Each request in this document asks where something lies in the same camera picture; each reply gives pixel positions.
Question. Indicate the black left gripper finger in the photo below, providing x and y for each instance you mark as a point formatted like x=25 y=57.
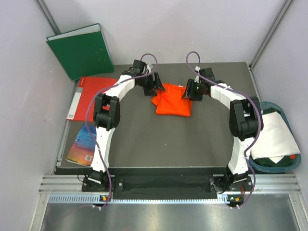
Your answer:
x=157 y=82
x=149 y=92

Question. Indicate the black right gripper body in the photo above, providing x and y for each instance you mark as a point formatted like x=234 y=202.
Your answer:
x=197 y=92

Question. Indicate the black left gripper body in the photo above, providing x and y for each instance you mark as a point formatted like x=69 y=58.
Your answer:
x=147 y=82

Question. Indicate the orange t-shirt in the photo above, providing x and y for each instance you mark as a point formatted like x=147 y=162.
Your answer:
x=170 y=102

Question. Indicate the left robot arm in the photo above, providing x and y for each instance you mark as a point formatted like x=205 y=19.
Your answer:
x=106 y=117

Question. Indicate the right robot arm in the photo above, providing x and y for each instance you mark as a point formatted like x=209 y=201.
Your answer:
x=245 y=123

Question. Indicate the red folder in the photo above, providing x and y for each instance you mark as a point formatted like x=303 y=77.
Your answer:
x=86 y=89

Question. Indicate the teal laundry basket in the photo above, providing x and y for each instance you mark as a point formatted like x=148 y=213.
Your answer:
x=296 y=162

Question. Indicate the green binder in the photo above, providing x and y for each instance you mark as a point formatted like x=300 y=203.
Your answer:
x=82 y=52

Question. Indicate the blue book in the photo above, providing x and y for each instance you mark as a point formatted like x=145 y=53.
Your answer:
x=83 y=148

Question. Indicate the white t-shirt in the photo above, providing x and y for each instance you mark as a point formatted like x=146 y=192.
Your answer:
x=275 y=140

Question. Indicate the black mounting plate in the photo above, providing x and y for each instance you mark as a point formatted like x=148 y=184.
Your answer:
x=161 y=184

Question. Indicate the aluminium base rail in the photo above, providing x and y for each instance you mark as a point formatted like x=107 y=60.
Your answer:
x=67 y=189

